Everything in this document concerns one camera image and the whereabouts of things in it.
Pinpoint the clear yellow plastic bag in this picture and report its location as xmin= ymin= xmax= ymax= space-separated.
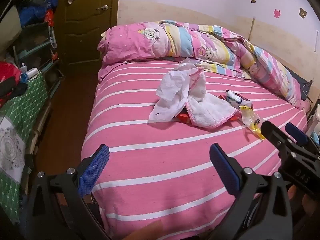
xmin=239 ymin=106 xmax=265 ymax=140

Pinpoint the white blue wrapper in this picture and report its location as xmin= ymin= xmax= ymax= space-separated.
xmin=226 ymin=89 xmax=251 ymax=108

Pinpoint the white pink-trimmed towel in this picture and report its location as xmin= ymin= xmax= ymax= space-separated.
xmin=185 ymin=68 xmax=240 ymax=129

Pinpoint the red orange snack bag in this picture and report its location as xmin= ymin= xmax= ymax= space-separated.
xmin=176 ymin=112 xmax=240 ymax=124

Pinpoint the white tissue paper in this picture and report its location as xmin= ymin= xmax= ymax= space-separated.
xmin=149 ymin=68 xmax=197 ymax=122

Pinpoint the person's right hand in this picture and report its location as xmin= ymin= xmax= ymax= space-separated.
xmin=287 ymin=185 xmax=319 ymax=217

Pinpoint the cream leather office chair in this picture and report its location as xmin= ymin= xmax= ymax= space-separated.
xmin=306 ymin=99 xmax=320 ymax=145

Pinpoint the pink striped bed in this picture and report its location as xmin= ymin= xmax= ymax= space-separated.
xmin=81 ymin=59 xmax=309 ymax=240

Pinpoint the colourful striped cartoon quilt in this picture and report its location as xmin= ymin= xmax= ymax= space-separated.
xmin=97 ymin=20 xmax=307 ymax=110

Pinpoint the red plastic bag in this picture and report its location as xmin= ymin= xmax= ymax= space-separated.
xmin=0 ymin=61 xmax=21 ymax=107

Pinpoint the cluttered clothes shelf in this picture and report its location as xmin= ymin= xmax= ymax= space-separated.
xmin=1 ymin=0 xmax=57 ymax=68

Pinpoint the brown wooden door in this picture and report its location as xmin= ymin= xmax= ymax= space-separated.
xmin=54 ymin=0 xmax=119 ymax=66

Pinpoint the pink bear wall sticker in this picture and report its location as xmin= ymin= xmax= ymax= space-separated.
xmin=273 ymin=9 xmax=281 ymax=18

